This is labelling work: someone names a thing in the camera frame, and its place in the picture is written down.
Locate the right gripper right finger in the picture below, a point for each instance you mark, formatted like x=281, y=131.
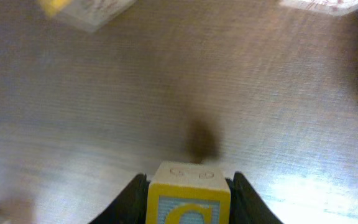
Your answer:
x=247, y=207

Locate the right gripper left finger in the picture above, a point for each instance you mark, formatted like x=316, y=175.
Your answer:
x=129, y=207

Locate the yellow C block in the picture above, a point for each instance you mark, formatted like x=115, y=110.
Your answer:
x=188, y=193

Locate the yellow block centre left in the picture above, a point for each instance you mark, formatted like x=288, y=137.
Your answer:
x=86, y=15

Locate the green Z block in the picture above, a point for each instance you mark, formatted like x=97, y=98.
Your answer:
x=331, y=7

